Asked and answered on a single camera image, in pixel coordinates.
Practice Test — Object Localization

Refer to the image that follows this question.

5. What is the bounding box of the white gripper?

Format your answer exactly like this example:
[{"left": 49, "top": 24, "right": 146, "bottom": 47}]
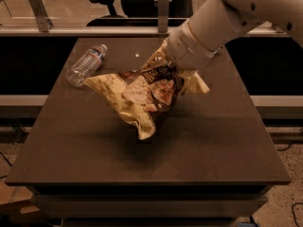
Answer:
[{"left": 141, "top": 20, "right": 217, "bottom": 95}]

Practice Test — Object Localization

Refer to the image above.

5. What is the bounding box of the brown sea salt chip bag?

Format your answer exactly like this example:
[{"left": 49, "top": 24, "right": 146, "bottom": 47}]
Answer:
[{"left": 84, "top": 61, "right": 185, "bottom": 140}]

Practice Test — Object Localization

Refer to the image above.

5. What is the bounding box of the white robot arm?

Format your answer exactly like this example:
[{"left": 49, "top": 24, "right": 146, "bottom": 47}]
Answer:
[{"left": 159, "top": 0, "right": 303, "bottom": 96}]

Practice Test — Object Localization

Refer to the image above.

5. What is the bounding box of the black office chair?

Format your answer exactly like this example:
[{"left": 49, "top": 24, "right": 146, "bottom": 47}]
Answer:
[{"left": 87, "top": 0, "right": 193, "bottom": 26}]

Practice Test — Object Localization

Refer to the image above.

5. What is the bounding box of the dark table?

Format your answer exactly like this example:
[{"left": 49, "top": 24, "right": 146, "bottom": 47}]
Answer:
[{"left": 7, "top": 50, "right": 290, "bottom": 226}]

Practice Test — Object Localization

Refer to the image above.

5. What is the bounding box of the clear plastic water bottle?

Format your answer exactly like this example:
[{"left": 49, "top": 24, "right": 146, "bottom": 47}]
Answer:
[{"left": 66, "top": 44, "right": 107, "bottom": 87}]

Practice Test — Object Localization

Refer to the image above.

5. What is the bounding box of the middle metal partition bracket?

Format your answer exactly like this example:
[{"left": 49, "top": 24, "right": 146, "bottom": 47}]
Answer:
[{"left": 158, "top": 0, "right": 169, "bottom": 33}]

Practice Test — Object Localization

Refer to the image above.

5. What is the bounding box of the metal partition bracket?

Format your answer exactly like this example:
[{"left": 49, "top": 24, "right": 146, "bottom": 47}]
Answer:
[
  {"left": 28, "top": 0, "right": 53, "bottom": 32},
  {"left": 158, "top": 0, "right": 169, "bottom": 33}
]

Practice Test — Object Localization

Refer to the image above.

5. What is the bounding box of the left metal partition bracket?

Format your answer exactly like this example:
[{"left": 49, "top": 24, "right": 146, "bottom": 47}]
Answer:
[{"left": 28, "top": 0, "right": 53, "bottom": 32}]

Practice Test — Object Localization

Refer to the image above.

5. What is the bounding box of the black floor cable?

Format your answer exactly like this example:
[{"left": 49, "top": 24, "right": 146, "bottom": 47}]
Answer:
[{"left": 291, "top": 201, "right": 303, "bottom": 227}]

